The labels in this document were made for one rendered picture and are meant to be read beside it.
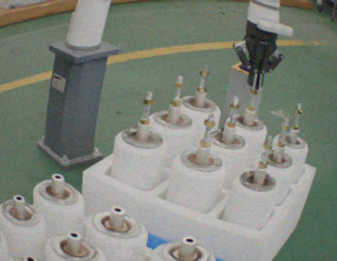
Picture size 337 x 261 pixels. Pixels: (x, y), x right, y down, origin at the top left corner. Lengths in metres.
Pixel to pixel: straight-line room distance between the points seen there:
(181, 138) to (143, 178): 0.13
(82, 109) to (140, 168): 0.41
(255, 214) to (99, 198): 0.31
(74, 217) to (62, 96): 0.62
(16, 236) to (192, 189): 0.42
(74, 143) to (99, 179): 0.39
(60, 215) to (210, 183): 0.32
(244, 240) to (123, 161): 0.28
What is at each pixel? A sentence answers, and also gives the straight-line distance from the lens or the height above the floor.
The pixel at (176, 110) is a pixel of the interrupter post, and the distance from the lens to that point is 1.30.
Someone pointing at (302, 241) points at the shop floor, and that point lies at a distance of 1.47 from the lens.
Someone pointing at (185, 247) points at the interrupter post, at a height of 0.27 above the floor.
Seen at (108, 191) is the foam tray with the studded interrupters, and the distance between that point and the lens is 1.20.
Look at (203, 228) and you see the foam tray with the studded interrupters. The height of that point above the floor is 0.17.
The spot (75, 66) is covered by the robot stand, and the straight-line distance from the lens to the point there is 1.51.
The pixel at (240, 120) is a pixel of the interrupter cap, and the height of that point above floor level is 0.25.
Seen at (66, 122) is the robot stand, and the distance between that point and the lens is 1.56.
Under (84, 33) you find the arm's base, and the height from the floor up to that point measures 0.35.
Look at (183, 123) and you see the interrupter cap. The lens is 1.30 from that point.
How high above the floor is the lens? 0.76
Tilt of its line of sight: 24 degrees down
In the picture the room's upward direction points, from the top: 10 degrees clockwise
